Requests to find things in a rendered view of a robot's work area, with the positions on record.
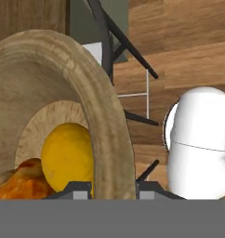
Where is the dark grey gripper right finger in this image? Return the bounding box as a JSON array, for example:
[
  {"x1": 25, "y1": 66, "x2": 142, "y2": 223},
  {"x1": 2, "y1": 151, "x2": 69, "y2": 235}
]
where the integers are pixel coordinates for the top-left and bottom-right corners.
[{"x1": 135, "y1": 180, "x2": 187, "y2": 201}]

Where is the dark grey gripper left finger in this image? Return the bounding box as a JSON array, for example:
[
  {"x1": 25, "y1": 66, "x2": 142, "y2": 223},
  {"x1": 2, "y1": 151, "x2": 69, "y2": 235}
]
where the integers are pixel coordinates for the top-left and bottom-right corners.
[{"x1": 43, "y1": 180, "x2": 94, "y2": 201}]

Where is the light wooden bowl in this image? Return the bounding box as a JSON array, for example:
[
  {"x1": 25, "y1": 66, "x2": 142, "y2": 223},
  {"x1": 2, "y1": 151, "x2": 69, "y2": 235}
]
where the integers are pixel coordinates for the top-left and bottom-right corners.
[{"x1": 0, "y1": 29, "x2": 138, "y2": 201}]

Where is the yellow lemon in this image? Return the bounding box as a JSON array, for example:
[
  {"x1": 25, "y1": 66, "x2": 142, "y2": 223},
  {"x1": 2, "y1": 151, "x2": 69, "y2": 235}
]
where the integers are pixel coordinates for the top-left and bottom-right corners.
[{"x1": 40, "y1": 122, "x2": 96, "y2": 195}]

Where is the browned chicken drumstick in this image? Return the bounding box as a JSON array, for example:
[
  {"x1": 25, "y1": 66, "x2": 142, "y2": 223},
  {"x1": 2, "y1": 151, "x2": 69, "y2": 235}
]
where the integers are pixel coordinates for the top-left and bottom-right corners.
[{"x1": 0, "y1": 157, "x2": 58, "y2": 201}]

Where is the white rounded object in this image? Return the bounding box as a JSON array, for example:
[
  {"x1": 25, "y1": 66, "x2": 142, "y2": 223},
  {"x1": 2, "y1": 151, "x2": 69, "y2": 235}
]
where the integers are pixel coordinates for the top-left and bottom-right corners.
[{"x1": 162, "y1": 86, "x2": 225, "y2": 201}]

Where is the small white flat panel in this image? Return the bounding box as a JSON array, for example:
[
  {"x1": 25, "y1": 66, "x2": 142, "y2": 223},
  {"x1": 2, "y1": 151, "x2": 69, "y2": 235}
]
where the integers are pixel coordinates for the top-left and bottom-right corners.
[{"x1": 81, "y1": 42, "x2": 103, "y2": 67}]

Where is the brown wooden cupboard panel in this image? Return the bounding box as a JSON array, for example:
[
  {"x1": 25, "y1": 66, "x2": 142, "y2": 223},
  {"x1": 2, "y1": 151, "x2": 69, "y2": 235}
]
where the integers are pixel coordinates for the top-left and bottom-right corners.
[{"x1": 0, "y1": 0, "x2": 72, "y2": 46}]

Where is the thin white wire frame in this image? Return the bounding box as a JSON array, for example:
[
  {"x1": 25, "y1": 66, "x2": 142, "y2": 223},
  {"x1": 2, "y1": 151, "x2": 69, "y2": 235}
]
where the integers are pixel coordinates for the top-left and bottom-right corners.
[{"x1": 116, "y1": 68, "x2": 151, "y2": 121}]

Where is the black metal bar frame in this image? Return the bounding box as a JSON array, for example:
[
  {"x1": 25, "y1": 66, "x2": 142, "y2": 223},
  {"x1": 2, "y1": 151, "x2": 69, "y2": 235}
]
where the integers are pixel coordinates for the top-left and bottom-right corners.
[{"x1": 86, "y1": 0, "x2": 161, "y2": 183}]

